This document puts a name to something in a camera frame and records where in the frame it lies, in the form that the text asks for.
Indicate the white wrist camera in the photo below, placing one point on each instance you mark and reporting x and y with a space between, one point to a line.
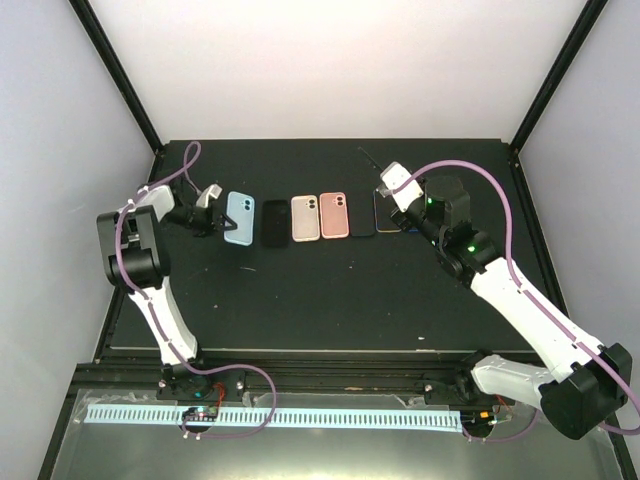
209 196
398 183

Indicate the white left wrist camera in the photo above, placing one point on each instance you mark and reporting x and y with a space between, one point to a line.
209 196

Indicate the phone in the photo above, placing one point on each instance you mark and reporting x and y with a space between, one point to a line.
275 224
240 209
334 219
305 218

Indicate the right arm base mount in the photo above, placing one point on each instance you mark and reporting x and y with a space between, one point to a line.
457 390

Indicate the white slotted cable duct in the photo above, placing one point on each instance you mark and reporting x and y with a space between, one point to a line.
306 418

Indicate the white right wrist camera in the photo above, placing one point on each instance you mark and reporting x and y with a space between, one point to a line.
398 183

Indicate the black smartphone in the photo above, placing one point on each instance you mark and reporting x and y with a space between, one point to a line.
374 164
361 216
383 210

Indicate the right black frame post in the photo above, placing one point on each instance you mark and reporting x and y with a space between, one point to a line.
570 49

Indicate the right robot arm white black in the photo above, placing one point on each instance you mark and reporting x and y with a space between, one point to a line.
580 382

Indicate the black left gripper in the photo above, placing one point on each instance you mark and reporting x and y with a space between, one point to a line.
214 222

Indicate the black frame post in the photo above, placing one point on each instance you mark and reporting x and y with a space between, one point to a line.
97 35
570 49

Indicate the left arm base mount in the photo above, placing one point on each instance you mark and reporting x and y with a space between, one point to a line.
180 385

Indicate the left black frame post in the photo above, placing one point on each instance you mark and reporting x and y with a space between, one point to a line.
97 35

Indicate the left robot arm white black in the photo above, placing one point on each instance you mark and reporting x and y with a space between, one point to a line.
136 259

